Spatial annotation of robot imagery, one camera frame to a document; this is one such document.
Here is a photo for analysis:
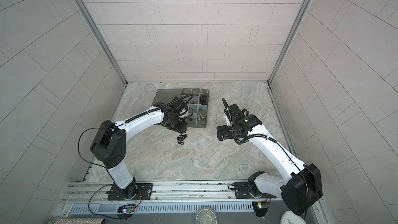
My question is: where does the clear green organizer box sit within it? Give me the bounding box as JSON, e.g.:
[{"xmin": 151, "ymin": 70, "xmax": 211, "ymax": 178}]
[{"xmin": 152, "ymin": 88, "xmax": 209, "ymax": 129}]

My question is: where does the black bolt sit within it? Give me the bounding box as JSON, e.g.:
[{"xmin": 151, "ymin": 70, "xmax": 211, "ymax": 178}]
[{"xmin": 199, "ymin": 94, "xmax": 209, "ymax": 105}]

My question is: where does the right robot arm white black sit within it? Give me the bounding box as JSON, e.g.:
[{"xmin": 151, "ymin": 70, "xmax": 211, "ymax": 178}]
[{"xmin": 217, "ymin": 100, "xmax": 323, "ymax": 215}]

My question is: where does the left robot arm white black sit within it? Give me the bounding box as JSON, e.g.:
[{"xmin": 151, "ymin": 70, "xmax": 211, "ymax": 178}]
[{"xmin": 90, "ymin": 94, "xmax": 194, "ymax": 200}]

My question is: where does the right circuit board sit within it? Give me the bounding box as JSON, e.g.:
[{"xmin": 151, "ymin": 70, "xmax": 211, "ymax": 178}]
[{"xmin": 252, "ymin": 201, "xmax": 269, "ymax": 218}]

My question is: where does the circuit board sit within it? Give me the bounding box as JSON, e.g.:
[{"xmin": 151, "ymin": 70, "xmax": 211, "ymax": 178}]
[
  {"xmin": 117, "ymin": 204, "xmax": 136, "ymax": 215},
  {"xmin": 252, "ymin": 201, "xmax": 269, "ymax": 218}
]

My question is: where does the round metal dish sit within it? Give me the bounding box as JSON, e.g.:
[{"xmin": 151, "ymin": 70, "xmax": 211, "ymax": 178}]
[{"xmin": 194, "ymin": 207, "xmax": 218, "ymax": 224}]

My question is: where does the left circuit board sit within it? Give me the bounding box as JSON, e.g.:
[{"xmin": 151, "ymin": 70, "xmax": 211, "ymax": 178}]
[{"xmin": 117, "ymin": 204, "xmax": 136, "ymax": 215}]

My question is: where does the white scale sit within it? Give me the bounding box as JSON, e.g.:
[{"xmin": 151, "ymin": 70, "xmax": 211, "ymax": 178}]
[{"xmin": 280, "ymin": 211, "xmax": 306, "ymax": 224}]

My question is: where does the glittery grey roll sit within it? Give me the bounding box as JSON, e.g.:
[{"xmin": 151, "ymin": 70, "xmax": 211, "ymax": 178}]
[{"xmin": 47, "ymin": 218, "xmax": 106, "ymax": 224}]

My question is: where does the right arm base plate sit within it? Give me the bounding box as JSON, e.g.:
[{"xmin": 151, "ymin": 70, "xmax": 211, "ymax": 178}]
[{"xmin": 228, "ymin": 181, "xmax": 276, "ymax": 199}]

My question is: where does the aluminium mounting rail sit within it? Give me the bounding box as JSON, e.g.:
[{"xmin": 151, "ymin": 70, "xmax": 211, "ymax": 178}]
[{"xmin": 60, "ymin": 178, "xmax": 321, "ymax": 205}]

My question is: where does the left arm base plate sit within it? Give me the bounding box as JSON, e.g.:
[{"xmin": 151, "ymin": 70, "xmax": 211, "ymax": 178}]
[{"xmin": 106, "ymin": 183, "xmax": 153, "ymax": 201}]

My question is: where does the left black cable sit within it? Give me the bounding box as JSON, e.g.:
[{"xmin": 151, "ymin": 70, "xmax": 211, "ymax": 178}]
[{"xmin": 77, "ymin": 127, "xmax": 108, "ymax": 170}]

